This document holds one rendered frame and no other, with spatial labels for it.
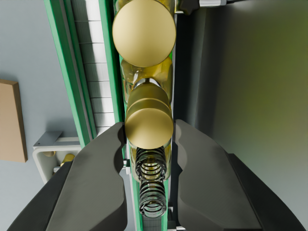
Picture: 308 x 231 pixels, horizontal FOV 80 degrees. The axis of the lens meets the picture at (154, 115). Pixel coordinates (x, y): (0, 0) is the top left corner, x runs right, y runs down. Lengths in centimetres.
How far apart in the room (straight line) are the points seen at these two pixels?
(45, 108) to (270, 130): 59
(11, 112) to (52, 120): 11
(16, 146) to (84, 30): 48
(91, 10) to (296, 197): 39
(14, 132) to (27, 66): 22
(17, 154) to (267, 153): 72
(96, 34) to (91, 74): 8
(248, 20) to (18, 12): 51
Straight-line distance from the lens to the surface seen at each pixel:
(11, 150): 78
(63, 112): 63
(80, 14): 40
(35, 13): 58
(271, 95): 21
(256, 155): 24
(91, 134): 45
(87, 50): 41
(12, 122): 70
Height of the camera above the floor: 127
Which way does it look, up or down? 61 degrees down
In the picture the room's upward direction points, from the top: 175 degrees clockwise
